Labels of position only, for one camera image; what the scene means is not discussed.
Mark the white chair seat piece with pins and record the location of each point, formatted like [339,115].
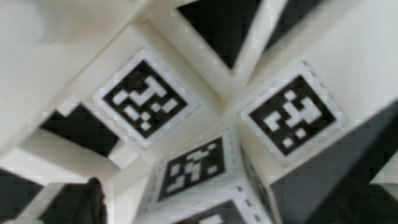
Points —
[151,98]

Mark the white chair back piece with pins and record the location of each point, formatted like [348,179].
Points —
[337,51]

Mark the white tagged cube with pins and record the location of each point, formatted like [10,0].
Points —
[206,190]

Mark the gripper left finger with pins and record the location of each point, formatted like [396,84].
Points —
[67,204]

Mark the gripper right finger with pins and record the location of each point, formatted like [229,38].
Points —
[366,206]

